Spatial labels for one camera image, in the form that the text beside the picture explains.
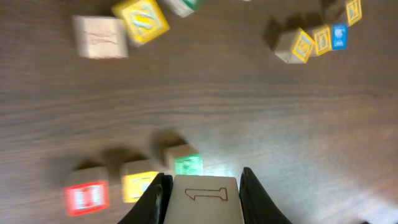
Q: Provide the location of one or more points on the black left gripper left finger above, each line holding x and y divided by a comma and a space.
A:
152, 205

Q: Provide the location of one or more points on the red A block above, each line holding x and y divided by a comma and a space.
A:
197, 199

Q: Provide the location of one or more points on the red I block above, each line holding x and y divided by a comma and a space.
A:
86, 191

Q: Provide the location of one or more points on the green R block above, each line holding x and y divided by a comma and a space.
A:
184, 160

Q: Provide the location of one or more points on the green Z block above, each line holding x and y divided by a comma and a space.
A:
183, 8

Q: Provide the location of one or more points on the yellow C block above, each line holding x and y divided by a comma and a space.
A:
136, 177

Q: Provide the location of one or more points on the yellow K block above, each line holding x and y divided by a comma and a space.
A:
353, 11

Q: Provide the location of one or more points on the yellow s block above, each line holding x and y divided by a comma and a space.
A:
295, 46
142, 19

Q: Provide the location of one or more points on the blue L block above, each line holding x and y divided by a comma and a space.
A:
339, 33

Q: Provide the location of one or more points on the wood block red side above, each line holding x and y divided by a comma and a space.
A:
100, 37

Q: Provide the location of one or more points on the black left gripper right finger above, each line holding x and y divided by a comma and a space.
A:
257, 205

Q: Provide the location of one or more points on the yellow G block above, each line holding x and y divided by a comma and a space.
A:
322, 39

